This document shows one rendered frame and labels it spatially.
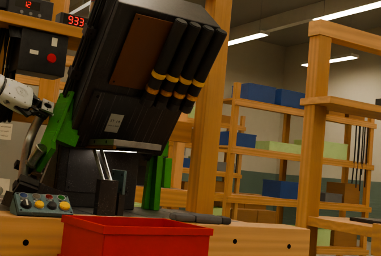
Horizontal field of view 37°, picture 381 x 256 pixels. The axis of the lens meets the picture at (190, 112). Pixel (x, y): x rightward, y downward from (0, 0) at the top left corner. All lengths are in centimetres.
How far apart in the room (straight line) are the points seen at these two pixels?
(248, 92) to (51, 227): 574
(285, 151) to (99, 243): 624
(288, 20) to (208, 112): 982
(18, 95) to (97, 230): 71
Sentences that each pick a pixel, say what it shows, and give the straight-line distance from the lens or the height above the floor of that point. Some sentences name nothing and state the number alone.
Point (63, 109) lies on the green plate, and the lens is 184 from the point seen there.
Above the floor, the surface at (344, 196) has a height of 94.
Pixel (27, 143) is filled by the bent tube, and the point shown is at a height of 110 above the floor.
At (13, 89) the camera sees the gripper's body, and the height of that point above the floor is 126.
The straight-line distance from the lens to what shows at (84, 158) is 204.
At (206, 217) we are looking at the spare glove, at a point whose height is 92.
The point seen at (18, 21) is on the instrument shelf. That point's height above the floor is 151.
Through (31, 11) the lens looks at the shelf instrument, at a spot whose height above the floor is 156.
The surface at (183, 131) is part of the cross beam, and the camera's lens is 255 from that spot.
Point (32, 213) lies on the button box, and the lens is 158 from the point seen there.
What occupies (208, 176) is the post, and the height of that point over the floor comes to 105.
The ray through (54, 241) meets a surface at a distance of 161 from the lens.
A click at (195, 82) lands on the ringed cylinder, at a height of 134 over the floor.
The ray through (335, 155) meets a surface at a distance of 804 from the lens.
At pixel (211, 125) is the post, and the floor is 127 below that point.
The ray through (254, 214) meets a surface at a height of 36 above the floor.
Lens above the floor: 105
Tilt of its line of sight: 6 degrees up
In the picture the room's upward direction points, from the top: 6 degrees clockwise
